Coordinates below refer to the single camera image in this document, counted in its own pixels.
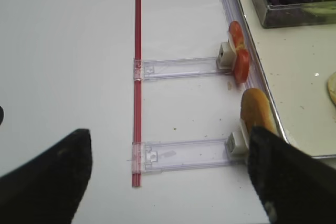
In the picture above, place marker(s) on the white clip block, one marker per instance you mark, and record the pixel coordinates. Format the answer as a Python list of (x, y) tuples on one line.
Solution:
[(226, 57), (238, 141)]

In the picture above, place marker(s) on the white clip block lower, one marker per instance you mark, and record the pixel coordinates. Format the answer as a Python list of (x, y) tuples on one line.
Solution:
[(238, 141)]

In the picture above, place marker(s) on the left red strip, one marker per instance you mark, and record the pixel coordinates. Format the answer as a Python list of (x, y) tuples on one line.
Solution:
[(136, 175)]

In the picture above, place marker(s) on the standing tomato slices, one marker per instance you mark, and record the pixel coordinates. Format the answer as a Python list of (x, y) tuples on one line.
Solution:
[(236, 39)]

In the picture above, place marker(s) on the left clear rail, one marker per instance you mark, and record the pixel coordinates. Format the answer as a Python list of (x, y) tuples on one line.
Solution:
[(235, 17)]

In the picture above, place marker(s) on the bun base on tray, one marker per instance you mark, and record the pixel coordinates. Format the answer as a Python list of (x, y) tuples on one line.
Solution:
[(331, 86)]

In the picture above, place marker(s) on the clear holder near tomato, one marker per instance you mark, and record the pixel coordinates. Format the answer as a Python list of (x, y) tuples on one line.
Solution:
[(149, 70)]

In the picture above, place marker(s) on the white clip block upper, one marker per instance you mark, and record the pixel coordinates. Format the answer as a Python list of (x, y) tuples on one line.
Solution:
[(226, 57)]

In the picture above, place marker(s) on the clear holder near bun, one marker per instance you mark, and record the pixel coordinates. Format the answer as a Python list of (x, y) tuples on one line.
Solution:
[(159, 157)]

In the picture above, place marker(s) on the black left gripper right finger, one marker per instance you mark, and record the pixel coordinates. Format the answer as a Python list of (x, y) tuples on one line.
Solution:
[(292, 186)]

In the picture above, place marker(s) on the metal tray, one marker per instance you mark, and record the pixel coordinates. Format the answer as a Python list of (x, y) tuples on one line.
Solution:
[(296, 63)]

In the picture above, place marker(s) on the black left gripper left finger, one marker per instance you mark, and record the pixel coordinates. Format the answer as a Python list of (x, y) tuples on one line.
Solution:
[(50, 187)]

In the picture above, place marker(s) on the standing bun half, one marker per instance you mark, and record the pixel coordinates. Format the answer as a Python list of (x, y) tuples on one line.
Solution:
[(255, 110)]

